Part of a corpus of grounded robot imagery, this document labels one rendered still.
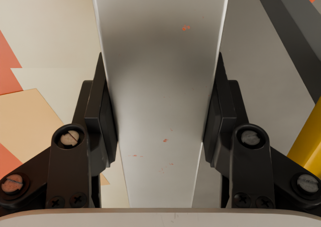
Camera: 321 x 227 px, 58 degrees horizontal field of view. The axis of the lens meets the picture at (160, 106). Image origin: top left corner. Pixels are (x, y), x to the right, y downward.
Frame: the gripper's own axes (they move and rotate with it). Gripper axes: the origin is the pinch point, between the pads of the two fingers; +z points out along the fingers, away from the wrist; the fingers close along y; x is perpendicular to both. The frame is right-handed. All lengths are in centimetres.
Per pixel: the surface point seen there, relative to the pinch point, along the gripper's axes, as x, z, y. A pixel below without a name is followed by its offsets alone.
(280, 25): -12.5, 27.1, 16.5
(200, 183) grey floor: -194, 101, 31
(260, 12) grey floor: -51, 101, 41
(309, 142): -10.7, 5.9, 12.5
